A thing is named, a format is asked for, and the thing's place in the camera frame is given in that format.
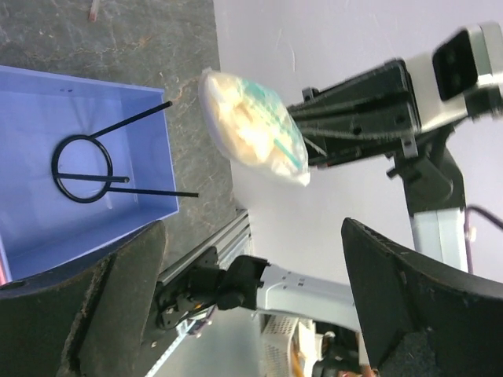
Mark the white perforated basket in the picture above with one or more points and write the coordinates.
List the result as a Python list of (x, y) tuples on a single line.
[(289, 346)]

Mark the black wire ring stand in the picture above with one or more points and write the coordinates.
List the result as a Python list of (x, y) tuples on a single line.
[(131, 156)]

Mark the large purple bin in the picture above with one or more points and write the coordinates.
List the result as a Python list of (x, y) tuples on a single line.
[(41, 228)]

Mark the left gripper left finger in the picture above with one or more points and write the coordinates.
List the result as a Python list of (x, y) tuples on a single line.
[(88, 316)]

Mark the plastic bag of cotton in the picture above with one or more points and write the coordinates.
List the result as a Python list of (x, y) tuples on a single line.
[(251, 126)]

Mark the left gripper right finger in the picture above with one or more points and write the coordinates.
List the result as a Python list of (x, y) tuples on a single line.
[(421, 317)]

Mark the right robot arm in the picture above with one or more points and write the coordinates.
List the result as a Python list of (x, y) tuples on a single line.
[(434, 190)]

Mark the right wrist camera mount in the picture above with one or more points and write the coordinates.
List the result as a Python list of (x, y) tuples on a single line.
[(460, 79)]

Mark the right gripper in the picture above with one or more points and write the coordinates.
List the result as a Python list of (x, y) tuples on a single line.
[(372, 111)]

